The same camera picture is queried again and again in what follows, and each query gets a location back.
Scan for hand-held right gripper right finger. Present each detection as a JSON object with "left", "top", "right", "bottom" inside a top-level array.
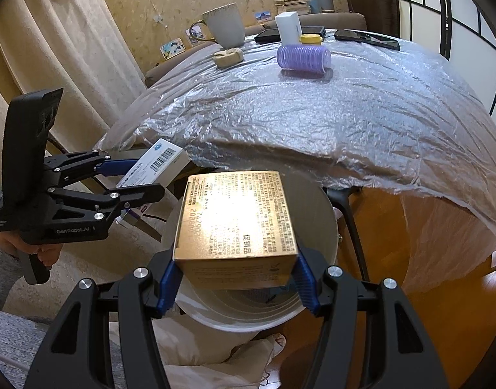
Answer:
[{"left": 288, "top": 249, "right": 452, "bottom": 389}]

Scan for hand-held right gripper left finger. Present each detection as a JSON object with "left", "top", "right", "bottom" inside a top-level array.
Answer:
[{"left": 29, "top": 249, "right": 186, "bottom": 389}]

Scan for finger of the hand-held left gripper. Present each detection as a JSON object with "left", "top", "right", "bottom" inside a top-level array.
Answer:
[
  {"left": 48, "top": 184, "right": 166, "bottom": 222},
  {"left": 44, "top": 150, "right": 140, "bottom": 184}
]

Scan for white barcode box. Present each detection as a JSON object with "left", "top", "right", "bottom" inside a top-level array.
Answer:
[{"left": 116, "top": 138, "right": 191, "bottom": 189}]

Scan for white plastic bin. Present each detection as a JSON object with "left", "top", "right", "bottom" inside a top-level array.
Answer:
[{"left": 160, "top": 170, "right": 340, "bottom": 334}]

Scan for gold cardboard box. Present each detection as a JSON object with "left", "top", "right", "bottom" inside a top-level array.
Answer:
[{"left": 172, "top": 170, "right": 301, "bottom": 291}]

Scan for person's left hand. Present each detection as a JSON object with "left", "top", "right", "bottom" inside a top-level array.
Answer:
[{"left": 0, "top": 232, "right": 61, "bottom": 270}]

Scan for white purple-print packet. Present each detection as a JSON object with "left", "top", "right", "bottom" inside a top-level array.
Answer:
[{"left": 117, "top": 204, "right": 168, "bottom": 241}]

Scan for person's foot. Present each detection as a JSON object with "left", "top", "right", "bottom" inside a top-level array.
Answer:
[{"left": 263, "top": 332, "right": 288, "bottom": 358}]

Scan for person's cream pants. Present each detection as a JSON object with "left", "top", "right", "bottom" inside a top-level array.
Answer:
[{"left": 150, "top": 310, "right": 290, "bottom": 389}]

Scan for cream curtain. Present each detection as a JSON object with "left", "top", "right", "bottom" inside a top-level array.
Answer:
[{"left": 0, "top": 0, "right": 148, "bottom": 159}]

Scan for person's grey knit garment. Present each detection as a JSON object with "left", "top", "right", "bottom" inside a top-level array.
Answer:
[{"left": 0, "top": 310, "right": 124, "bottom": 389}]

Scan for grey ceramic mug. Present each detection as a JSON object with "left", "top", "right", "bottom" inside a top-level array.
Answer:
[{"left": 190, "top": 3, "right": 246, "bottom": 50}]

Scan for small black tablet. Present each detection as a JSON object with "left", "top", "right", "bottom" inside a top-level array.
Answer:
[{"left": 254, "top": 26, "right": 327, "bottom": 45}]

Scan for purple hair roller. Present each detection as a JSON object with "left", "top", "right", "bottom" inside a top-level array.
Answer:
[{"left": 276, "top": 43, "right": 332, "bottom": 75}]

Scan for white rectangular appliance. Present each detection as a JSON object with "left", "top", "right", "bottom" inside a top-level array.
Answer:
[{"left": 275, "top": 11, "right": 304, "bottom": 45}]

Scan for stack of books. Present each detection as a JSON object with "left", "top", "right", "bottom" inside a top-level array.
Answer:
[{"left": 271, "top": 0, "right": 312, "bottom": 16}]

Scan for large black tablet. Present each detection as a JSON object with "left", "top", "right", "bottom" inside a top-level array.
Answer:
[{"left": 334, "top": 29, "right": 401, "bottom": 52}]

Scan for brown fabric sofa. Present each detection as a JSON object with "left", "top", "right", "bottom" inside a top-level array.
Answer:
[{"left": 144, "top": 12, "right": 368, "bottom": 88}]

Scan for black-framed folding screen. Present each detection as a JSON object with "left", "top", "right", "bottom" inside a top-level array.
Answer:
[{"left": 387, "top": 0, "right": 496, "bottom": 139}]

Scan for person wall photo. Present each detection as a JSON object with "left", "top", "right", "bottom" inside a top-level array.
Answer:
[
  {"left": 160, "top": 40, "right": 186, "bottom": 61},
  {"left": 186, "top": 24, "right": 210, "bottom": 46}
]

